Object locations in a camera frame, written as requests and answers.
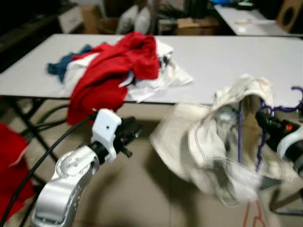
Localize purple plastic hanger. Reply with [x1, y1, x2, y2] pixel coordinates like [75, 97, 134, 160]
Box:
[236, 86, 303, 172]

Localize cream denim jacket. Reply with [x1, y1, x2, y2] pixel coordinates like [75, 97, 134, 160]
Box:
[151, 73, 296, 206]

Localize red garment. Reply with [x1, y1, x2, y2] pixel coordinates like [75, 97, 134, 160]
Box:
[66, 32, 159, 126]

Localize blue garment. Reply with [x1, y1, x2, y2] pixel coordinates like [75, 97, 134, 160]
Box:
[46, 45, 93, 83]

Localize white grey sack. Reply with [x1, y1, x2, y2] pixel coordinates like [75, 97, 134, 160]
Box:
[116, 5, 153, 35]

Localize red shirt white buttons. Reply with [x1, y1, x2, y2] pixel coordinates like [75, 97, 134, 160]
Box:
[0, 122, 37, 223]

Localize small brown cardboard box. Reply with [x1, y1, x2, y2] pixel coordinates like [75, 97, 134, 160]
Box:
[176, 17, 221, 36]

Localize brown round-hole wooden box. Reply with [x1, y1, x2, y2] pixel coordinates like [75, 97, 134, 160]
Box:
[277, 0, 303, 34]

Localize white board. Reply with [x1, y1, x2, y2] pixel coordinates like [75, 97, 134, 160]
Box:
[58, 5, 86, 34]

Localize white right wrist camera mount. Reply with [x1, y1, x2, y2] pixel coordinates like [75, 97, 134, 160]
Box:
[277, 125, 303, 164]

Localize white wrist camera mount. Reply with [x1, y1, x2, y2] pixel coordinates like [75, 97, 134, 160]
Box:
[91, 108, 123, 162]
[277, 125, 303, 164]

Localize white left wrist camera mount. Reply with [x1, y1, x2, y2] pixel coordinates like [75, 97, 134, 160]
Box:
[91, 108, 123, 162]

